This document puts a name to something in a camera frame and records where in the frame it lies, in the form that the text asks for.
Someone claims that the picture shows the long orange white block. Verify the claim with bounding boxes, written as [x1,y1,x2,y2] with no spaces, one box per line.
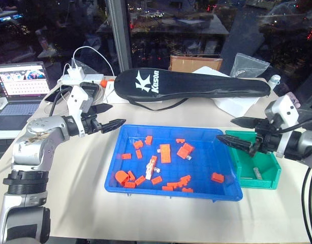
[145,155,158,181]

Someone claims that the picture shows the large flat orange block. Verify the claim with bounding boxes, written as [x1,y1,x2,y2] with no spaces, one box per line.
[159,143,172,164]

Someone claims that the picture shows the brown cardboard box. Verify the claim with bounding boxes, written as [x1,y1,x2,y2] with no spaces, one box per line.
[169,55,223,73]

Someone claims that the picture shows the rounded orange block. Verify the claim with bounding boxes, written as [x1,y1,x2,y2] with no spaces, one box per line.
[115,170,130,185]

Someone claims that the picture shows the clear zip plastic bag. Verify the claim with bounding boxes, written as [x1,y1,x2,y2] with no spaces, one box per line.
[229,52,271,78]

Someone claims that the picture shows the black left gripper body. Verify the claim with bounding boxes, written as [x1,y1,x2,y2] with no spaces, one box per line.
[81,103,105,135]

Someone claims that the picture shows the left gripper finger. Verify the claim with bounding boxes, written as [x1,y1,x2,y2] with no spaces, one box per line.
[94,103,113,114]
[101,118,127,134]

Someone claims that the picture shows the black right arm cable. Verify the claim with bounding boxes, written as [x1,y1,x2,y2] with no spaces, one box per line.
[272,118,312,244]

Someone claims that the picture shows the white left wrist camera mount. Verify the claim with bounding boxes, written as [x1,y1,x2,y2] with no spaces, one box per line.
[66,85,92,136]

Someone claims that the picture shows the black Kason racket bag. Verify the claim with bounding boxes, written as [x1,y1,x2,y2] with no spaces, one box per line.
[113,68,271,111]

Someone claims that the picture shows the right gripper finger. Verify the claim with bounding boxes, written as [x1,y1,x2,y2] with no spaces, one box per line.
[230,116,260,131]
[216,135,256,155]

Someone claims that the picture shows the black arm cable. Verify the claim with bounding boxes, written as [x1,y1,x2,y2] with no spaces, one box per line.
[49,87,71,118]
[272,118,312,244]

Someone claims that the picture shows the white power strip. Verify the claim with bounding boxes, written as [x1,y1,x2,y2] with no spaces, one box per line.
[60,73,105,86]

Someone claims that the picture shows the open laptop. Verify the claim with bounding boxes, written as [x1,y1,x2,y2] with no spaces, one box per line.
[0,62,52,133]

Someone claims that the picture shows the grey window frame post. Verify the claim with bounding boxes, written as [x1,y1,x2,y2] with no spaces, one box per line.
[104,0,133,76]

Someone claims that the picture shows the white charging cable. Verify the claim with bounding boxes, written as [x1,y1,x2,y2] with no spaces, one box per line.
[71,46,115,76]

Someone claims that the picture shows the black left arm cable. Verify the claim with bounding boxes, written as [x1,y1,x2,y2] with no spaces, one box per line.
[49,87,71,118]

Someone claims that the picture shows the green plastic bin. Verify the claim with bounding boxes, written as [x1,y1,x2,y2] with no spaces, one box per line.
[225,130,283,190]

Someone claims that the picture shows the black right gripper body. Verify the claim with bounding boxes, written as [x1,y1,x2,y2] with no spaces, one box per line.
[249,119,283,157]

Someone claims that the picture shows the white charger plug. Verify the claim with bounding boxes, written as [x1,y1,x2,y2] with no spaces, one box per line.
[67,66,83,78]

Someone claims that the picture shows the blue plastic tray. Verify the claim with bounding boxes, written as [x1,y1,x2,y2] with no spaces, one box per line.
[104,124,244,202]

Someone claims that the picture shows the silver bottle with cap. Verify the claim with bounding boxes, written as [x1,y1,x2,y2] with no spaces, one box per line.
[267,74,282,90]

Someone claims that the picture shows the pale pink rounded object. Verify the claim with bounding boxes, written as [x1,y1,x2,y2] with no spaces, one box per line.
[286,91,302,109]

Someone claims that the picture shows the large square orange block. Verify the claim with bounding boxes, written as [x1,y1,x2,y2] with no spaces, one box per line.
[176,142,195,160]

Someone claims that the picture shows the white paper sheet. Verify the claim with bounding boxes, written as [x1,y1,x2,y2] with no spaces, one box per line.
[191,65,259,117]

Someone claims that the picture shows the orange toy brick pieces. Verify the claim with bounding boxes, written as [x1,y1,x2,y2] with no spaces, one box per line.
[166,175,193,189]

